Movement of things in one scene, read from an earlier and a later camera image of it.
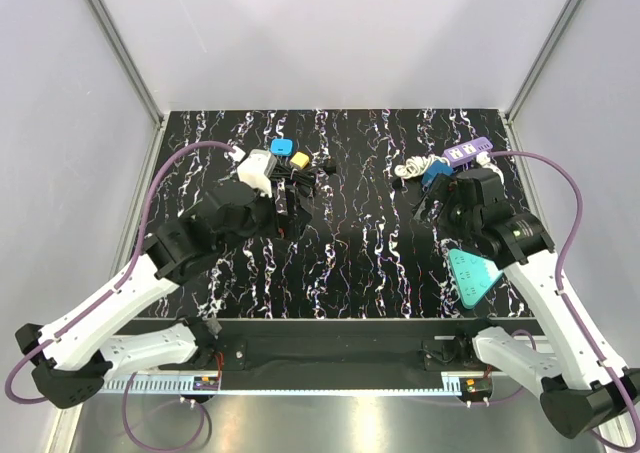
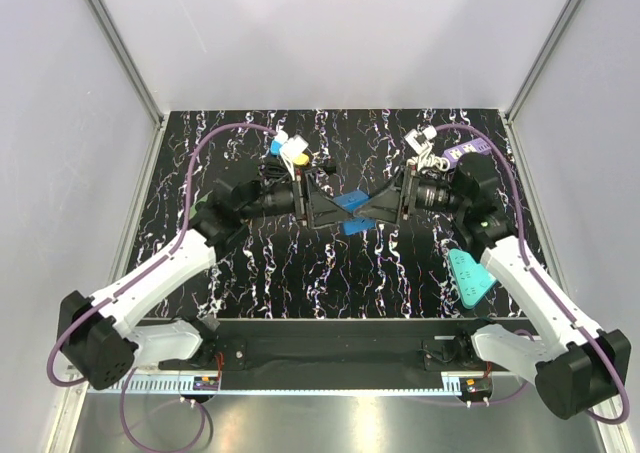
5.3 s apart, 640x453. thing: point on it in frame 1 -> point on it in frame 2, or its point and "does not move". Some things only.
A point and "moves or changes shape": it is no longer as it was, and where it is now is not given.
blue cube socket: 437,167 moves or changes shape
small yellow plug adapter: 300,159 does not move
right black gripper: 445,190 -> 385,207
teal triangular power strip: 472,275 does not move
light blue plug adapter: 282,146 does not move
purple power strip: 467,150 does not move
